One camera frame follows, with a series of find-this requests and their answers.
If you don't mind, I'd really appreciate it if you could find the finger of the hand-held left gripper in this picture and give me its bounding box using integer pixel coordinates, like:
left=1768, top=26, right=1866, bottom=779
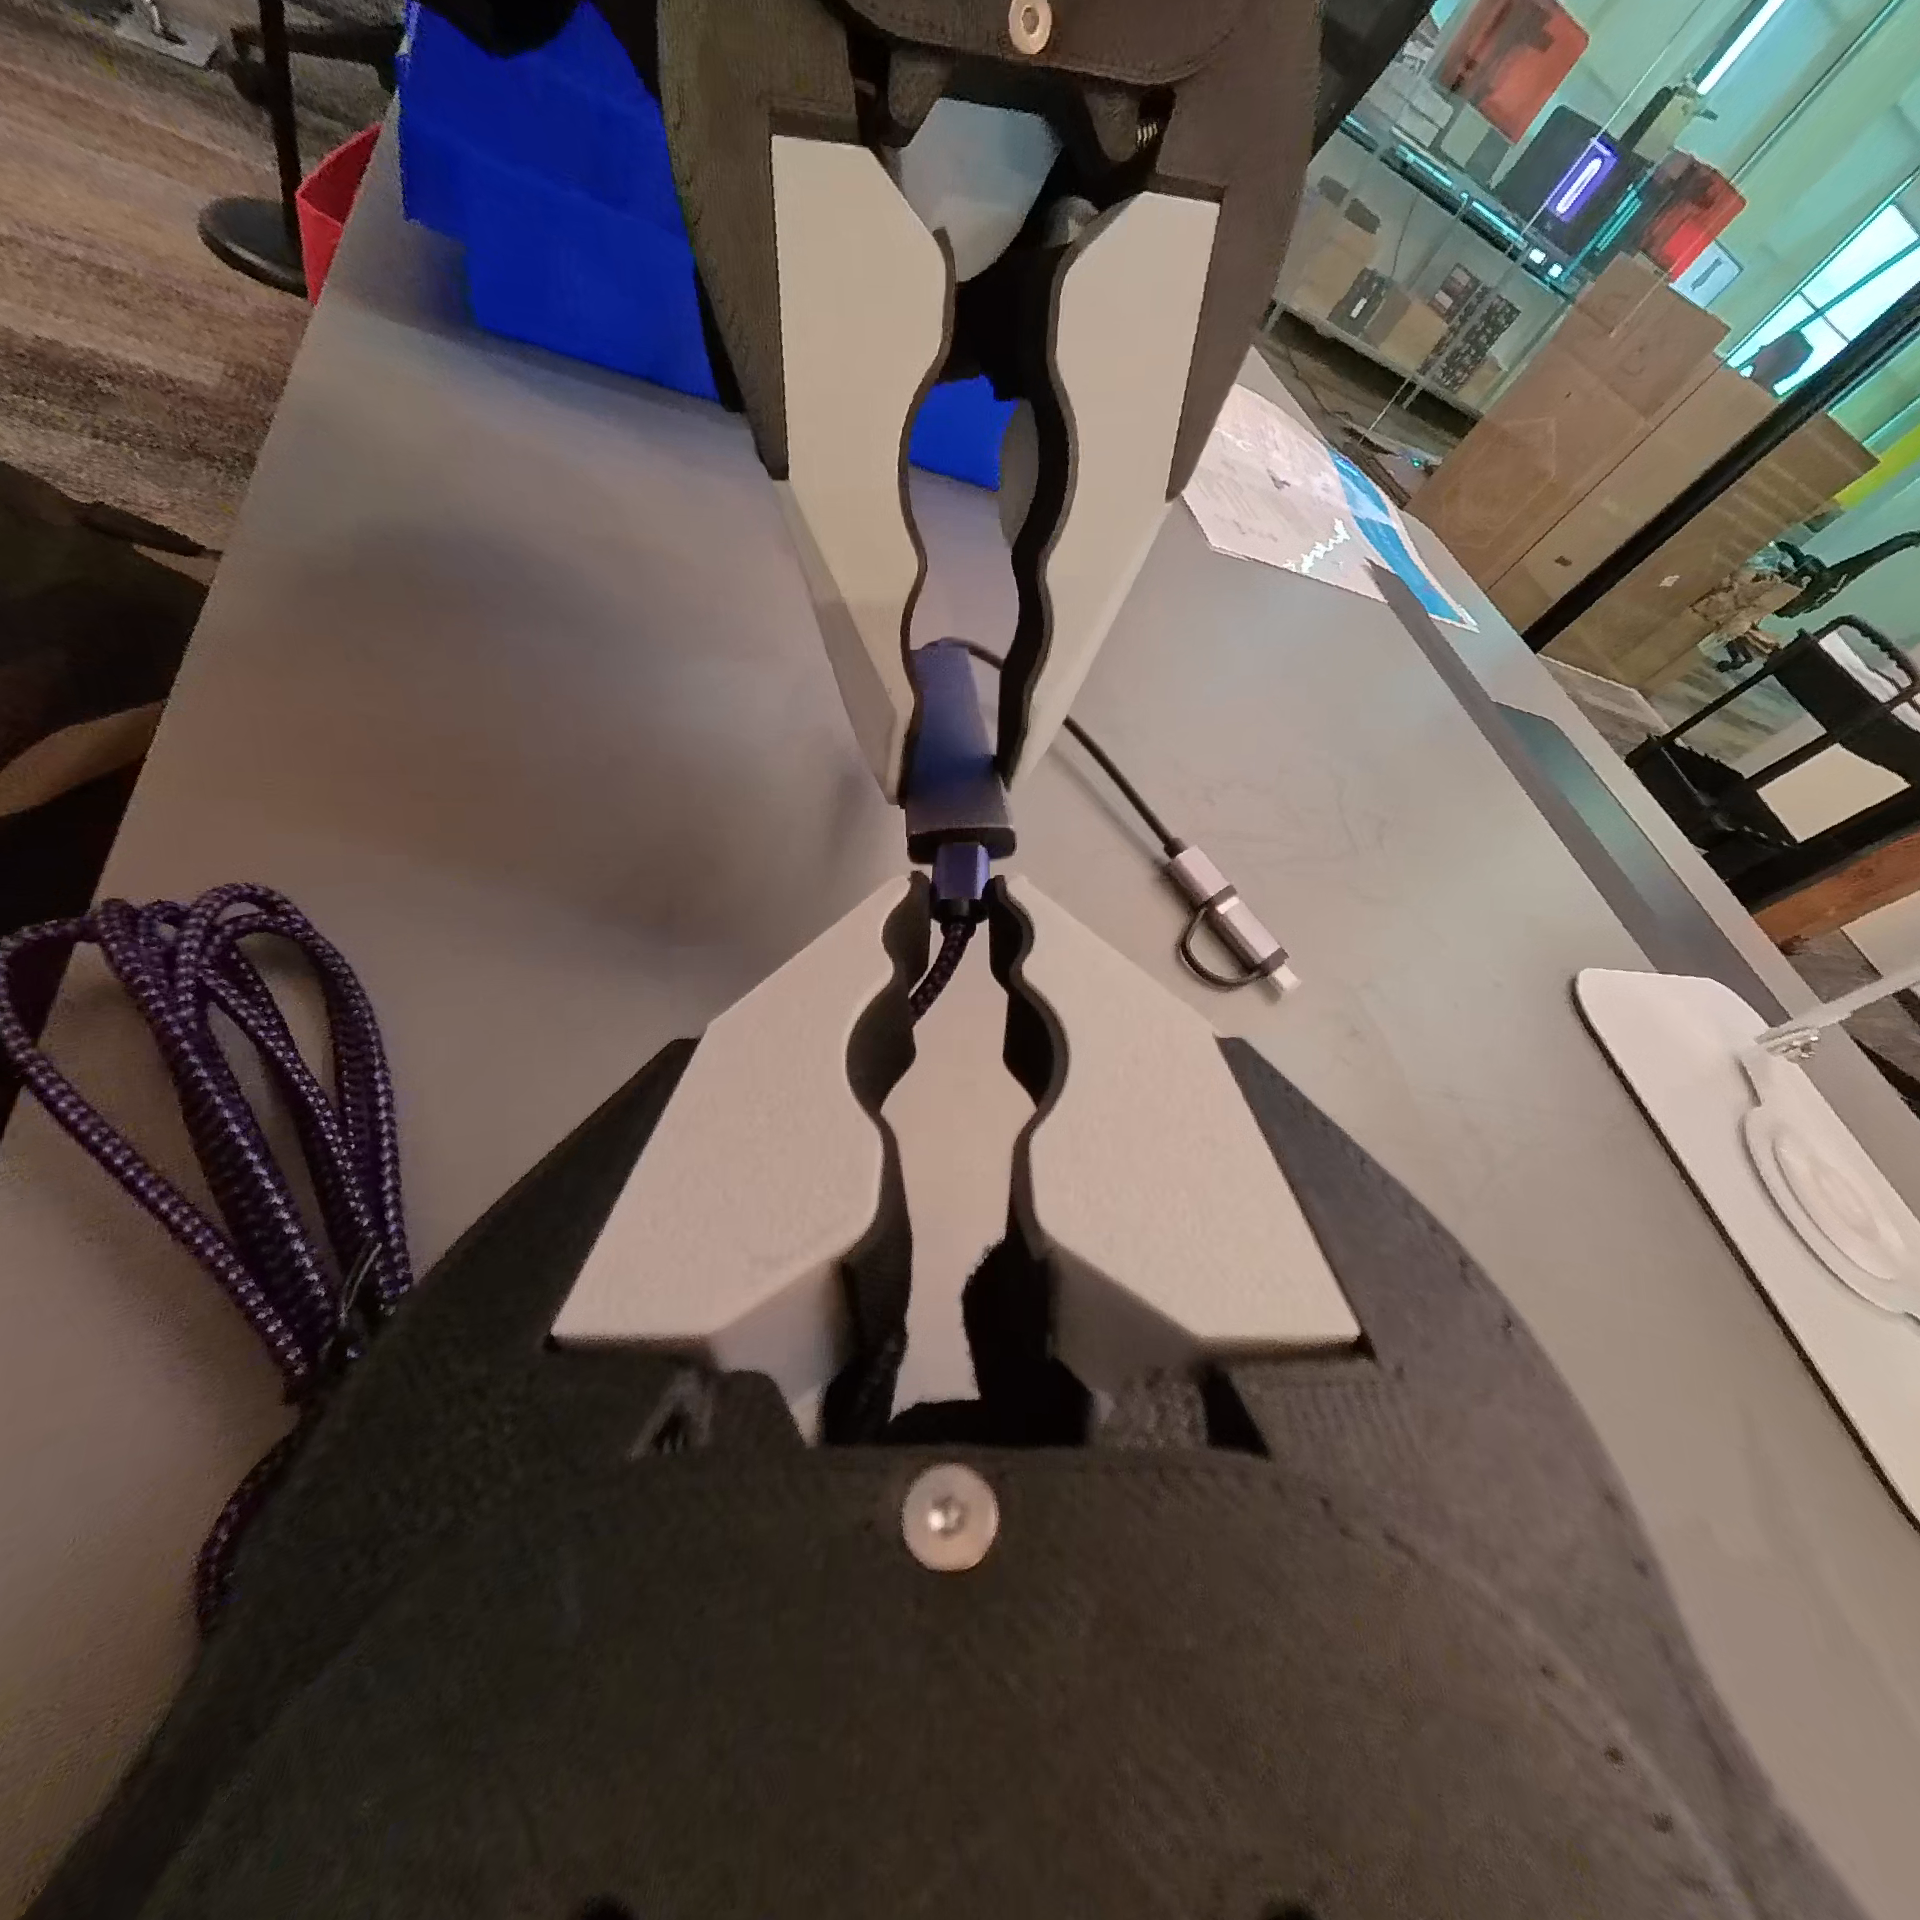
left=766, top=127, right=961, bottom=799
left=996, top=188, right=1224, bottom=789

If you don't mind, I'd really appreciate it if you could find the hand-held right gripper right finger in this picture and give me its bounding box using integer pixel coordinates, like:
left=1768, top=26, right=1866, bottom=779
left=983, top=883, right=1368, bottom=1407

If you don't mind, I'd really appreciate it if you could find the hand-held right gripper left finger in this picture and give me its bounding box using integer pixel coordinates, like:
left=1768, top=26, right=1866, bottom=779
left=549, top=874, right=920, bottom=1430

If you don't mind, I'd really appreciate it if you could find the blue bin with marker label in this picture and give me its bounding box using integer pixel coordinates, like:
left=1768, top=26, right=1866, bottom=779
left=397, top=0, right=1021, bottom=490

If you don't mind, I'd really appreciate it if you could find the grey usb hub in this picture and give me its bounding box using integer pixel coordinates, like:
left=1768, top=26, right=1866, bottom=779
left=901, top=637, right=1306, bottom=999

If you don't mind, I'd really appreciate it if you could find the purple braided usb-c cable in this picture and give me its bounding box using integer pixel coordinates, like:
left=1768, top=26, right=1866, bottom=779
left=0, top=839, right=993, bottom=1630

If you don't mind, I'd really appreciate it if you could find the white printed paper sheet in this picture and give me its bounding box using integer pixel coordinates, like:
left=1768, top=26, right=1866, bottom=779
left=1181, top=387, right=1390, bottom=600

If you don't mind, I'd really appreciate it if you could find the blue and white leaflet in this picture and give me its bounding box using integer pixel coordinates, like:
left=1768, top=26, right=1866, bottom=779
left=1328, top=451, right=1479, bottom=623

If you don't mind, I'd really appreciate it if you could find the storage shelf with boxes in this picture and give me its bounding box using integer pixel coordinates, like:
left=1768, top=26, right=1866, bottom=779
left=1276, top=0, right=1758, bottom=406

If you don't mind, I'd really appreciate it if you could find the red plastic crate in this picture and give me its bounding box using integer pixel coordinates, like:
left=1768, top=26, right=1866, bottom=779
left=294, top=127, right=384, bottom=301

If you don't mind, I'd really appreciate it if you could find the large cardboard box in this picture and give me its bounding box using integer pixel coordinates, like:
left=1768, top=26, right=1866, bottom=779
left=1528, top=359, right=1877, bottom=693
left=1410, top=256, right=1727, bottom=600

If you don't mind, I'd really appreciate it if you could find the black stanchion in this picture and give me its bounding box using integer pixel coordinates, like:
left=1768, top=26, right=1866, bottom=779
left=198, top=0, right=308, bottom=295

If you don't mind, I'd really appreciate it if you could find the white base acrylic leg stand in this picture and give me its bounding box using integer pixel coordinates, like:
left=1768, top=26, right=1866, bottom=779
left=1574, top=960, right=1920, bottom=1535

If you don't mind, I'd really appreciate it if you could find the black utility cart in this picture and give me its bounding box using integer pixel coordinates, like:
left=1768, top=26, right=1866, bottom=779
left=1626, top=547, right=1920, bottom=903

